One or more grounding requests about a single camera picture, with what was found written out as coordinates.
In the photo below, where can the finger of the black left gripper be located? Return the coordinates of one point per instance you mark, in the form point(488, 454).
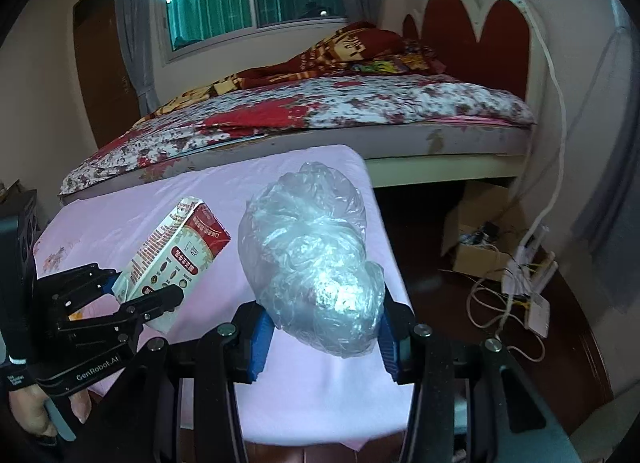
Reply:
point(127, 320)
point(70, 290)

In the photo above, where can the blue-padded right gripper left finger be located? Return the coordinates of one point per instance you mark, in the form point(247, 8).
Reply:
point(233, 353)

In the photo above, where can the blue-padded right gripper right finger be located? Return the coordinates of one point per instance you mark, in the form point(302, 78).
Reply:
point(413, 354)

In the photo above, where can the red white carton box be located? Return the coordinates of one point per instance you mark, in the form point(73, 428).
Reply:
point(178, 252)

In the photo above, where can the clear plastic bag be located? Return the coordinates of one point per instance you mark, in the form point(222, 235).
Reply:
point(302, 246)

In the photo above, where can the dark green trash bin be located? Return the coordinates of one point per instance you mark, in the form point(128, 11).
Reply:
point(500, 417)

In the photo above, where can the person's left hand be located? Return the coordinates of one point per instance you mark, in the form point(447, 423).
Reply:
point(27, 407)

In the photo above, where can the white router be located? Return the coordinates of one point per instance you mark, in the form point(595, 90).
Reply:
point(524, 279)

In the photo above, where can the cardboard box on floor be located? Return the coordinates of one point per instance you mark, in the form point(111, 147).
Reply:
point(482, 232)

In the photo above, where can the brown wooden door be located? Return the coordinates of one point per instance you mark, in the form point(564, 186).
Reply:
point(110, 100)

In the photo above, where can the beige safe cabinet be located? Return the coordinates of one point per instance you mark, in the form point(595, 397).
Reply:
point(597, 438)

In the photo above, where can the bed with floral sheet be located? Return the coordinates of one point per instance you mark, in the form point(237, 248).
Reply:
point(311, 104)

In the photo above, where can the grey hanging cloth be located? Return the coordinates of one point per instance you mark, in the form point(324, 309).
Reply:
point(609, 224)

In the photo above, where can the red yellow patterned blanket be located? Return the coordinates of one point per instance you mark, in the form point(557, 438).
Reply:
point(358, 48)

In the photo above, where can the red heart headboard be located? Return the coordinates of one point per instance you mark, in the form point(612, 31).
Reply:
point(489, 45)

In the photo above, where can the grey left curtain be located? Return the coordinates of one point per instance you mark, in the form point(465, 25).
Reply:
point(133, 18)

